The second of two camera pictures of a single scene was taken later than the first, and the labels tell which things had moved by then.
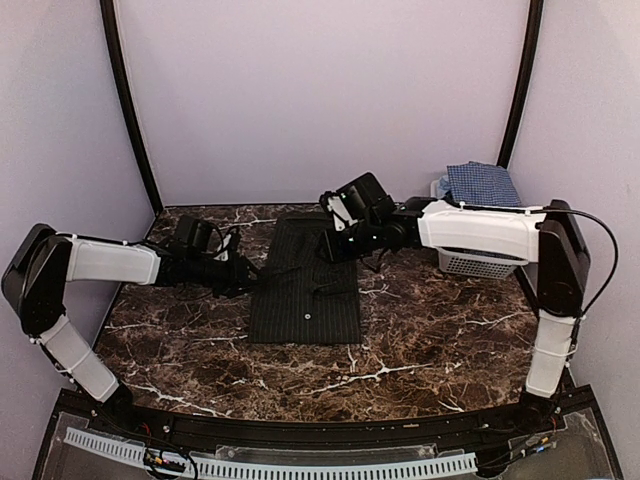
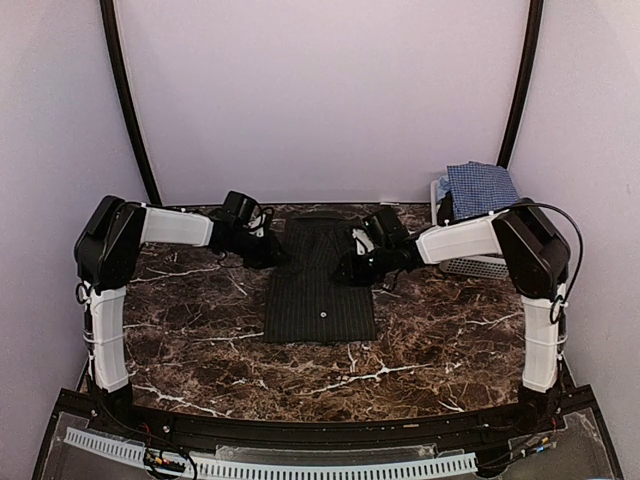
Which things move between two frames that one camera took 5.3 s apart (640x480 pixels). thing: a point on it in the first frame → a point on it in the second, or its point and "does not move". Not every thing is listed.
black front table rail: [159, 423] does not move
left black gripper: [237, 278] → [269, 257]
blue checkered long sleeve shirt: [481, 184] does not move
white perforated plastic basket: [472, 266] does not move
